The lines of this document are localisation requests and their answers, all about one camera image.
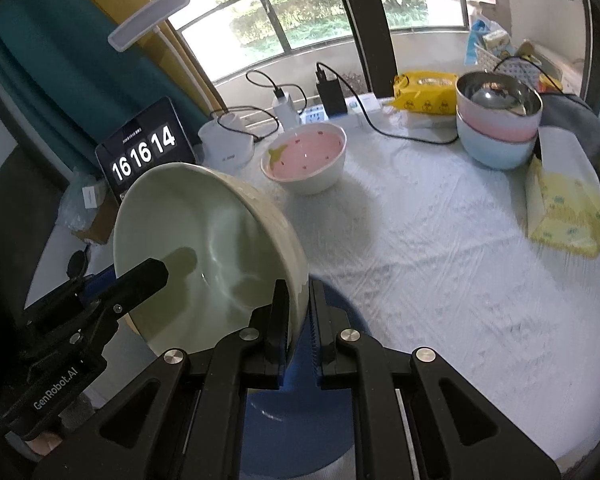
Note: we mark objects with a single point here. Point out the white bowl with pink inside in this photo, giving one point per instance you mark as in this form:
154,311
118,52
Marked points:
310,152

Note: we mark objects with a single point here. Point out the white desk lamp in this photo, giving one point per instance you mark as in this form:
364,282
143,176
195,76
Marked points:
225,147

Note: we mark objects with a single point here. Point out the dark sliding door frame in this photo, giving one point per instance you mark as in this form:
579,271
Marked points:
365,25

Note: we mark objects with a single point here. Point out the black round disc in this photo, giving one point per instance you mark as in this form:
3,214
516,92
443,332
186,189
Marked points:
77,262

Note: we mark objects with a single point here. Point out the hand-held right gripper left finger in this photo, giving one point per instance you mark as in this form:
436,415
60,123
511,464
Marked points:
277,340

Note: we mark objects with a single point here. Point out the person's left hand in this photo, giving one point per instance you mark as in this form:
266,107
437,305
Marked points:
44,444

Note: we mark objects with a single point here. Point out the dark blue bowl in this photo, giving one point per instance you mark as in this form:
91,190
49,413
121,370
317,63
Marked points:
345,310

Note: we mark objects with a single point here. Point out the black balcony railing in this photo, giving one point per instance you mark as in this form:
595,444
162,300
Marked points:
276,20

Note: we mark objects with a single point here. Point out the white charger plug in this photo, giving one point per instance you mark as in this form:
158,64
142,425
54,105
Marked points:
286,110

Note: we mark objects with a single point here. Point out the clear plastic bags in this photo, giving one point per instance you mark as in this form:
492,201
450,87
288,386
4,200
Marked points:
75,200

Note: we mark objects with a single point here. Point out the white power strip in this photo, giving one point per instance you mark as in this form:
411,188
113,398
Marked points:
365,105

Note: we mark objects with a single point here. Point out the black power adapter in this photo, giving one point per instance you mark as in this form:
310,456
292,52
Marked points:
331,97

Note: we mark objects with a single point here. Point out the yellow tissue pack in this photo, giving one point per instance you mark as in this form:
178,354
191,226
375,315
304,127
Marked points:
565,210

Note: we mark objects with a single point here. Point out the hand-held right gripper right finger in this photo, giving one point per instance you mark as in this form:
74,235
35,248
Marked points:
316,340

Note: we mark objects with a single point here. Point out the pink steel-lined bowl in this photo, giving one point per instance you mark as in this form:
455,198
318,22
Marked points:
495,127

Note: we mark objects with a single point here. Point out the cream bowl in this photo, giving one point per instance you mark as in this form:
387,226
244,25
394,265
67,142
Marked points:
190,220

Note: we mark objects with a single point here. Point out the teal curtain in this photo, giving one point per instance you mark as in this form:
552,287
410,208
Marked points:
55,35

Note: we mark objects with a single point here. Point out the yellow snack box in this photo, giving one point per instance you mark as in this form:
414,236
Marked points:
497,40

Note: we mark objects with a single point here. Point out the white basket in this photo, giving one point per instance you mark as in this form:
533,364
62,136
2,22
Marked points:
520,67

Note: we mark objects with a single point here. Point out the grey cloth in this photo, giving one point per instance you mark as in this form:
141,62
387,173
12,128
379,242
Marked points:
590,125

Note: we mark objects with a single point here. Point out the blue snack bag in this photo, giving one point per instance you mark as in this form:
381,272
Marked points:
480,40

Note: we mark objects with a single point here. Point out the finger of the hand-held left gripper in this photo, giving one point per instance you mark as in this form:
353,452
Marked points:
100,282
135,285

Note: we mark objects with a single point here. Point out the cardboard box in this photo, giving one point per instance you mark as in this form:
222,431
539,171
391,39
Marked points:
100,225

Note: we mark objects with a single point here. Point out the tablet with clock display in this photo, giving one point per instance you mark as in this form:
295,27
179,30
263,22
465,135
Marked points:
140,155

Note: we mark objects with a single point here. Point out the yellow wet wipes pack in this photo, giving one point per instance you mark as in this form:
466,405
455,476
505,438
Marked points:
425,95

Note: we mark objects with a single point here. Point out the light blue plate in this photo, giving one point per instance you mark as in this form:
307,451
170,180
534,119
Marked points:
300,470

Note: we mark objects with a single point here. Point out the light blue bowl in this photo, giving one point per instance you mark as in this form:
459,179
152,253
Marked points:
495,155

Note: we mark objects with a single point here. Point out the white textured tablecloth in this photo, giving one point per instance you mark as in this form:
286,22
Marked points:
430,260

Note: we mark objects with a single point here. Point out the small white box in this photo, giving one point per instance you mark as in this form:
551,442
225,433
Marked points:
95,196

